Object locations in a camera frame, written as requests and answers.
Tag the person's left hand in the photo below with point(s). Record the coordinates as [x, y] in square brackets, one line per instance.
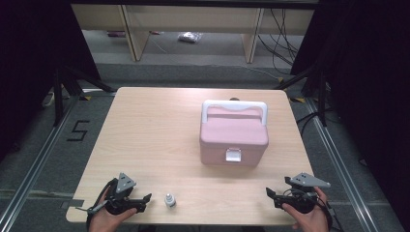
[108, 222]

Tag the pink flat floor item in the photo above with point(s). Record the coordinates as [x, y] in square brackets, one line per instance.
[116, 33]

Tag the clear plastic bag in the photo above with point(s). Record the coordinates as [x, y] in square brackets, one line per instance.
[189, 37]

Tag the black metal stand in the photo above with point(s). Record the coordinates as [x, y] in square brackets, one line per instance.
[58, 96]
[321, 96]

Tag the metal floor rail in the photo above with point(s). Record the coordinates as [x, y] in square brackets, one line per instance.
[35, 167]
[338, 167]

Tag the small white bottle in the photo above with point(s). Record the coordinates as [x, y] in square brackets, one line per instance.
[170, 200]

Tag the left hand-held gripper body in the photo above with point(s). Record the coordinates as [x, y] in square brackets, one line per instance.
[121, 196]

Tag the person's right hand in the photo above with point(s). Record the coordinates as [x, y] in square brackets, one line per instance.
[309, 221]

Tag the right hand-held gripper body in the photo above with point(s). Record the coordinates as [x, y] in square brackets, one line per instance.
[303, 196]

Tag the black table grommet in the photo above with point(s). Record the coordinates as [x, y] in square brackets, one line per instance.
[234, 98]

